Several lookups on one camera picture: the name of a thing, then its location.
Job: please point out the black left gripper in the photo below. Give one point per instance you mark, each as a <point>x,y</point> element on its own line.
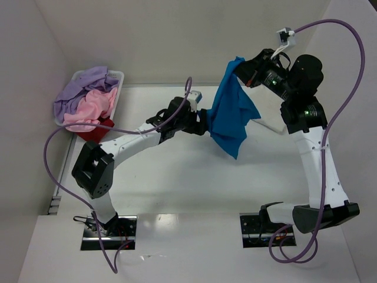
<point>196,124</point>

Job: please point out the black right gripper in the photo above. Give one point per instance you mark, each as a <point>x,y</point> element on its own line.
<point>248,72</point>

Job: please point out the blue t shirt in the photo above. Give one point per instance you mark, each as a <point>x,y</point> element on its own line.
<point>231,111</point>

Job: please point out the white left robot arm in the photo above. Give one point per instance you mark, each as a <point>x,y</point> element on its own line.
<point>94,168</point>

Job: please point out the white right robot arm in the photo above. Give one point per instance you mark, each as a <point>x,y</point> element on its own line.
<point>306,123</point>

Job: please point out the white folded t shirt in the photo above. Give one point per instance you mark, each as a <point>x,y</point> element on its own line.
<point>274,125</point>

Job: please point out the white plastic laundry basket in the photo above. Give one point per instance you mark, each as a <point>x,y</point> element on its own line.
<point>119,79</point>

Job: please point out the red t shirt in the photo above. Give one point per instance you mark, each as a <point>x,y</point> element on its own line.
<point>98,133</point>

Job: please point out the pink t shirt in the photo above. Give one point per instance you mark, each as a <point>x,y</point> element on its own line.
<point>95,105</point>

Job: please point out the lavender t shirt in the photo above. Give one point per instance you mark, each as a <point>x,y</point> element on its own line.
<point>82,85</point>

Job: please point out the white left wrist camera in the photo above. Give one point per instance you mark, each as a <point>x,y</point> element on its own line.
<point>194,97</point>

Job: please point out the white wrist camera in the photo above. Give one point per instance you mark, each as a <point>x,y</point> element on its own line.
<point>287,41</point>
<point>194,97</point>

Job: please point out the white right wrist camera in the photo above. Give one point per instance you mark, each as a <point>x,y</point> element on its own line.
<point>287,41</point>

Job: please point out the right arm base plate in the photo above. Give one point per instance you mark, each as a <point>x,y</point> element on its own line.
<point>257,235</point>

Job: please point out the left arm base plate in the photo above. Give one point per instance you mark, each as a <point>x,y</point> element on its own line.
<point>122,233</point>

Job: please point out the metal table edge bracket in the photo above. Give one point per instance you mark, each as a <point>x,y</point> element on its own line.
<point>54,205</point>

